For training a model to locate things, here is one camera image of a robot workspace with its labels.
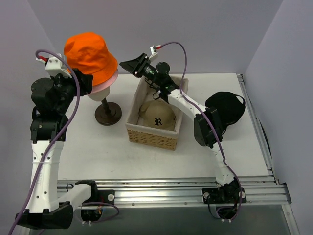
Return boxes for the pink hat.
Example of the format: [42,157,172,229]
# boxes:
[91,69,119,94]

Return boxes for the orange hat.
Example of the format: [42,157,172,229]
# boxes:
[63,32,118,86]

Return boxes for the black cap with R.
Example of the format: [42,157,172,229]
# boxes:
[205,91,246,135]

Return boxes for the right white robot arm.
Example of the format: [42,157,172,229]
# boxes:
[120,53,246,202]

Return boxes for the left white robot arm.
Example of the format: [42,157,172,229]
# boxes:
[15,69,99,230]

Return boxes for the cream mannequin head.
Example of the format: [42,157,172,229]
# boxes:
[88,87,110,102]

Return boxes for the dark round mannequin stand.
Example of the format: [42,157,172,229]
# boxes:
[95,98,122,126]

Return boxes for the beige cap with R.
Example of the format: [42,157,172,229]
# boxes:
[139,100,176,131]

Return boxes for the wicker basket with liner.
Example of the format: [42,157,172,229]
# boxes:
[125,78,183,150]

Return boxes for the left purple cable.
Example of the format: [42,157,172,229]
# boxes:
[7,49,120,235]

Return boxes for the purple cable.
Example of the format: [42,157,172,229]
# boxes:
[156,41,244,221]
[7,49,120,235]

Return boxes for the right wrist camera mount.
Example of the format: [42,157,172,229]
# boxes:
[148,45,162,62]

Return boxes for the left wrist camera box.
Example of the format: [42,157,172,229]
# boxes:
[36,55,70,78]

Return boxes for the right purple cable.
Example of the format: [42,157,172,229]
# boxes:
[156,41,244,221]

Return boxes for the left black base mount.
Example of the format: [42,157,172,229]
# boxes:
[80,189,117,222]

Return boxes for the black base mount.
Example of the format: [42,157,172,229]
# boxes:
[80,189,117,222]
[202,185,247,223]

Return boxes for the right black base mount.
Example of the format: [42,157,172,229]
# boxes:
[202,185,247,223]

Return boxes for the aluminium rail frame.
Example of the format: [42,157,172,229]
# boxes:
[48,75,299,235]

